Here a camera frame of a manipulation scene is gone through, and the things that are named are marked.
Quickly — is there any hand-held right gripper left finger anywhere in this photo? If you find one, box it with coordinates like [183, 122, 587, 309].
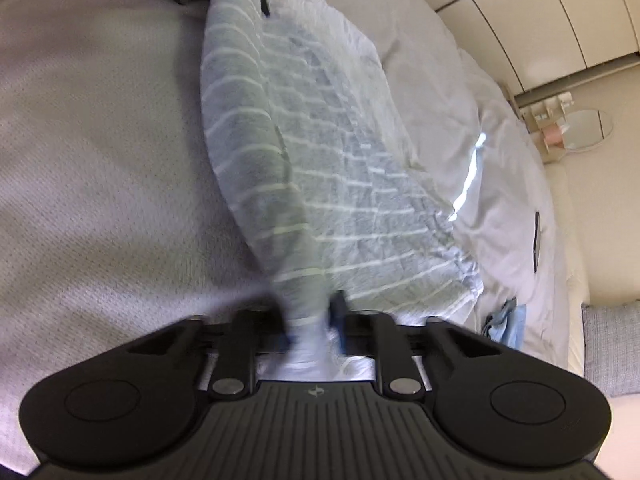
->
[127, 305, 296, 402]

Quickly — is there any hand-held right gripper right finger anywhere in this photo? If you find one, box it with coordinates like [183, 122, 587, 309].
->
[329, 290, 503, 402]

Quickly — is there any striped shirt with yellow collar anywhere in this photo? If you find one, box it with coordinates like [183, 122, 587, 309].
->
[200, 0, 483, 378]

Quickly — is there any light blue cloth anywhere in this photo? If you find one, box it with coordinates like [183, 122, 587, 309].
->
[481, 297, 532, 350]

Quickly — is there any white bed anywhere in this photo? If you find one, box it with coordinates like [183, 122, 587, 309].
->
[0, 0, 591, 480]

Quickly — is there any black slim object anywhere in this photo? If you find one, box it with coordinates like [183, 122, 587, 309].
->
[531, 211, 545, 267]

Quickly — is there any white duvet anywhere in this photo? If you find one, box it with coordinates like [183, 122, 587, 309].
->
[272, 0, 573, 376]

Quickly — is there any cream wardrobe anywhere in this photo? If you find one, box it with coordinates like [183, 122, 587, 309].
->
[395, 0, 640, 101]

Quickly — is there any cream headboard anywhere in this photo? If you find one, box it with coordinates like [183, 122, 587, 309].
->
[542, 157, 640, 311]

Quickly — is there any grey pillow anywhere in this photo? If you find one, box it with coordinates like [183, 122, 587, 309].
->
[581, 301, 640, 397]

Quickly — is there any white bedside shelf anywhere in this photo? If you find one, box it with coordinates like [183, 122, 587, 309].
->
[515, 90, 576, 161]

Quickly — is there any round mirror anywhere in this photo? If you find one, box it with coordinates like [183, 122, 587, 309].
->
[562, 109, 614, 154]

